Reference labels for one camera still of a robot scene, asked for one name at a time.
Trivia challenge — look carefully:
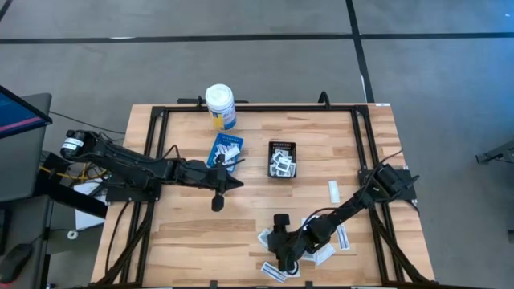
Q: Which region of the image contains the black computer mouse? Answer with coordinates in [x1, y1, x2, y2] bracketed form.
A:
[0, 242, 35, 284]

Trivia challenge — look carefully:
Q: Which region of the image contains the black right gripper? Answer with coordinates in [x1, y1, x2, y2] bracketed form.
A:
[267, 213, 311, 274]

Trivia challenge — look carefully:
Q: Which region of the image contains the white Lysol wipes canister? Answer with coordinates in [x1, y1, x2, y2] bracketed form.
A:
[204, 83, 238, 132]

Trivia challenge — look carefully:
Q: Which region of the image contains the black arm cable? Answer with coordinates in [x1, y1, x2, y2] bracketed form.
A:
[296, 206, 342, 238]
[158, 143, 182, 161]

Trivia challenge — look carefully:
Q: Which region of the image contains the black equipment stand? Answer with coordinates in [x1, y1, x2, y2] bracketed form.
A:
[475, 138, 514, 177]

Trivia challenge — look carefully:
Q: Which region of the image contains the computer monitor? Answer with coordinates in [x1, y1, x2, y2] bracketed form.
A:
[0, 84, 54, 140]

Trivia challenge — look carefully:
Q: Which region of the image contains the computer desk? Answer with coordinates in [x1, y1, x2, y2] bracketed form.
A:
[0, 92, 55, 289]

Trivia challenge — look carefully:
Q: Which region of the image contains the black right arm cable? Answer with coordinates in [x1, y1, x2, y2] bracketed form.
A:
[296, 206, 342, 238]

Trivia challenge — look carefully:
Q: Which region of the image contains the blue plastic basket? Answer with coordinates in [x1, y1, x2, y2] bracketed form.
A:
[206, 132, 245, 174]

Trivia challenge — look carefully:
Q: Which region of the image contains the black aluminium table frame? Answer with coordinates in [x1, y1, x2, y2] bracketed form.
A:
[90, 91, 437, 289]

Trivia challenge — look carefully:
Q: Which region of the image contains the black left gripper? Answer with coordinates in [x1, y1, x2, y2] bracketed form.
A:
[176, 154, 247, 213]

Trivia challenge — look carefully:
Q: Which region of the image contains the yellow cable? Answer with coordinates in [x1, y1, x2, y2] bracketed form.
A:
[39, 160, 105, 181]

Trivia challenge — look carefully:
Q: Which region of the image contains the black plastic basket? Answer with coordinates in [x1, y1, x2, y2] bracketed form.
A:
[267, 140, 298, 179]

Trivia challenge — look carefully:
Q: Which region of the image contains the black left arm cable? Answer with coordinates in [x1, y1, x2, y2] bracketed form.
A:
[158, 143, 182, 161]

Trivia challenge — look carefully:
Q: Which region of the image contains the white paper sheet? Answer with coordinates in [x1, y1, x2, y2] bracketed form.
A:
[73, 182, 106, 231]

